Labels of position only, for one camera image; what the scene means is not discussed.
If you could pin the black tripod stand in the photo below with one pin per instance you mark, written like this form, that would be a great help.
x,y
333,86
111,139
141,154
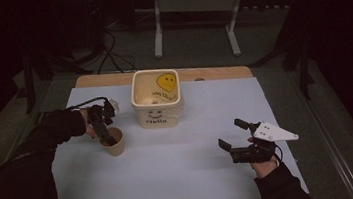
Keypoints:
x,y
296,49

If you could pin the cream square bucket smiley print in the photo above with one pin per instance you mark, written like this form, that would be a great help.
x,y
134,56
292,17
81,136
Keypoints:
x,y
156,98

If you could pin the white paper table cover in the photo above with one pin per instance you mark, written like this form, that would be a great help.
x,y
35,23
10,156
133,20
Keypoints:
x,y
170,153

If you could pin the person's right hand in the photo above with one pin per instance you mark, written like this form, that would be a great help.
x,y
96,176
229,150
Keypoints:
x,y
264,166

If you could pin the white metal stand frame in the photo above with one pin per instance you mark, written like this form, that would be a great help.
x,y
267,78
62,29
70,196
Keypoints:
x,y
194,7

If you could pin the brown paper cup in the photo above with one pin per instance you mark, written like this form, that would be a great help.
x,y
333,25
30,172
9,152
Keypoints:
x,y
113,143

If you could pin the person's left hand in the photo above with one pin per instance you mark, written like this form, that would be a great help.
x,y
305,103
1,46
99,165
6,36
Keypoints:
x,y
89,125

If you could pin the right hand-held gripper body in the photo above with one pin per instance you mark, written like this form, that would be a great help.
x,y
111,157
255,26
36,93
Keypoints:
x,y
263,143

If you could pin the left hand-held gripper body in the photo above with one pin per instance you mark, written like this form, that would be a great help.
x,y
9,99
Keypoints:
x,y
98,114

